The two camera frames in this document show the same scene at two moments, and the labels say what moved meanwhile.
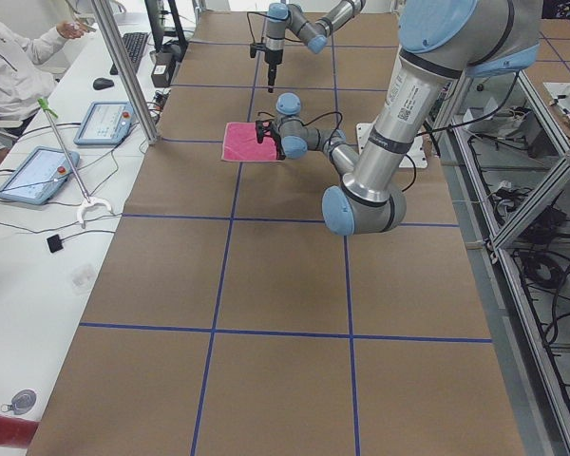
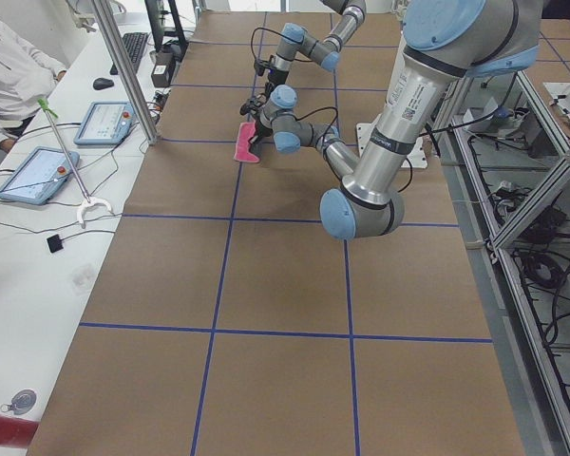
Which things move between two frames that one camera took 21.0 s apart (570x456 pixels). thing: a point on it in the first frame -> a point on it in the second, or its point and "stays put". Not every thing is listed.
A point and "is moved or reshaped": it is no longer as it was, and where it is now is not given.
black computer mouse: x=101 y=84 stays put
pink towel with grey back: x=240 y=142 is moved or reshaped
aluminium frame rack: x=519 y=175 stays put
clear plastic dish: x=82 y=278 stays put
